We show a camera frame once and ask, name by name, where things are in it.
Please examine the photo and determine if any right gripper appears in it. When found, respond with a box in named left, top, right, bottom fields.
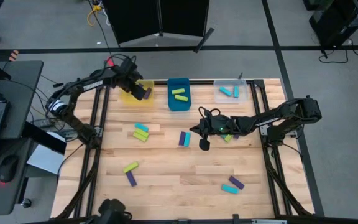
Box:
left=189, top=113, right=239, bottom=152

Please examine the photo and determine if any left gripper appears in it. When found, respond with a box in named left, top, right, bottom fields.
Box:
left=112, top=57, right=148, bottom=101

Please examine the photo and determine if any black folding room divider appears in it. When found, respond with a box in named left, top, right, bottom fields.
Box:
left=102, top=0, right=216, bottom=54

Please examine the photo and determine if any black flat panel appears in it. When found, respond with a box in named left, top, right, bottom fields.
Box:
left=22, top=120, right=68, bottom=156

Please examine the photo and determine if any black desk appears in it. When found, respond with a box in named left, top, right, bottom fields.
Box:
left=0, top=60, right=45, bottom=216

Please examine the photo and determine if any black looped floor cable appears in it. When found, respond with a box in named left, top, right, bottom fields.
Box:
left=318, top=39, right=358, bottom=65

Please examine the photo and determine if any yellow floor cable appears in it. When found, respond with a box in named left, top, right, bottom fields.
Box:
left=86, top=3, right=102, bottom=27

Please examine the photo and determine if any thin black floor cable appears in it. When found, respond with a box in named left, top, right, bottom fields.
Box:
left=87, top=0, right=113, bottom=58

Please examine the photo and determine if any yellow translucent plastic bin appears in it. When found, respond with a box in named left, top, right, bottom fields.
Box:
left=119, top=79, right=155, bottom=106

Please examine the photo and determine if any blue plastic bin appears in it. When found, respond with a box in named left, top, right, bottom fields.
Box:
left=167, top=77, right=193, bottom=112

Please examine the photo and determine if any clear plastic bin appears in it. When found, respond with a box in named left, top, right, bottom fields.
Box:
left=213, top=78, right=249, bottom=105

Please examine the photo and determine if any black equipment cart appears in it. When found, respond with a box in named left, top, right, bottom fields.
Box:
left=302, top=0, right=358, bottom=59

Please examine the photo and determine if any black computer mouse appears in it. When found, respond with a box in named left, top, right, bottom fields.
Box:
left=0, top=154, right=20, bottom=184

